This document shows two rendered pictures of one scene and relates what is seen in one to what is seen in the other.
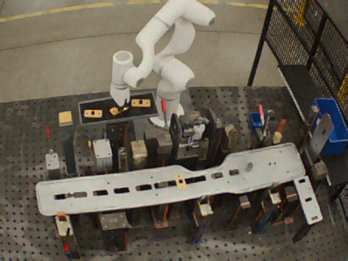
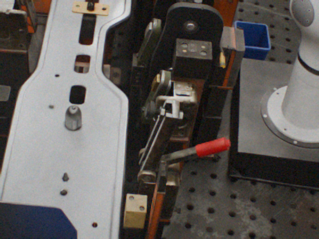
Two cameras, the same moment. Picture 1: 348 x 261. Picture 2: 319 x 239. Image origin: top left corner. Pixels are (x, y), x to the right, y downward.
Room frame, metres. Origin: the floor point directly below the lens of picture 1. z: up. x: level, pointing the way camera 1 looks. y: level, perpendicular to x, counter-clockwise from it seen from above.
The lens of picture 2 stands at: (1.66, -1.04, 1.92)
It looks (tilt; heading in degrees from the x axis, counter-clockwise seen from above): 49 degrees down; 106
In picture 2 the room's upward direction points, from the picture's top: 10 degrees clockwise
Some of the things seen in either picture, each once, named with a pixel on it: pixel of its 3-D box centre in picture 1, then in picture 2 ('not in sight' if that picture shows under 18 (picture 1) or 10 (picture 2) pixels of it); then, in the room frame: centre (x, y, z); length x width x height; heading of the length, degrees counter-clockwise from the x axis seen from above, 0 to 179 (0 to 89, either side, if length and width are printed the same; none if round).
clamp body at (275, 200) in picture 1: (264, 212); not in sight; (1.14, -0.53, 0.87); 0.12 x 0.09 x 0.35; 23
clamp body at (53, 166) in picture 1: (56, 180); not in sight; (1.09, 0.54, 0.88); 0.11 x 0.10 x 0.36; 23
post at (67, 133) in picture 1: (67, 146); not in sight; (1.29, 0.51, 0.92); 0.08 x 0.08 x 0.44; 23
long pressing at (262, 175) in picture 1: (176, 184); (88, 4); (1.15, -0.06, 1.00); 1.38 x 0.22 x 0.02; 113
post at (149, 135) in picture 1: (147, 158); not in sight; (1.33, 0.10, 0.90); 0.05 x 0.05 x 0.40; 23
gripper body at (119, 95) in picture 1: (120, 89); not in sight; (1.39, 0.26, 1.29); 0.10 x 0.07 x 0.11; 44
